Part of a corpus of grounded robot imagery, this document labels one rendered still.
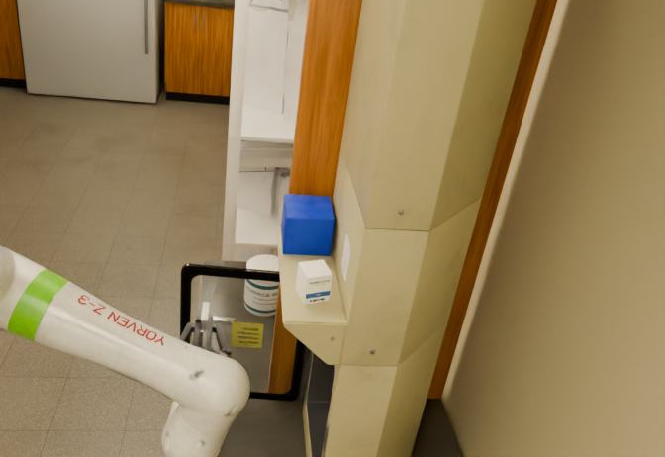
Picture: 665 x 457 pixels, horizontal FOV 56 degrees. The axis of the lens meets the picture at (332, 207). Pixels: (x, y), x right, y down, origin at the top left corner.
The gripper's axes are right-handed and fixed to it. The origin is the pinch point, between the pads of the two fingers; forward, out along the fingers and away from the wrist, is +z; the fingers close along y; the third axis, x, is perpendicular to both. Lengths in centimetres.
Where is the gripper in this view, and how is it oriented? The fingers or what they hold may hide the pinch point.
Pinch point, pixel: (205, 316)
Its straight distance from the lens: 149.3
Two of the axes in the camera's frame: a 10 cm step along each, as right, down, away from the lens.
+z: -1.1, -4.9, 8.6
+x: -1.3, 8.7, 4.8
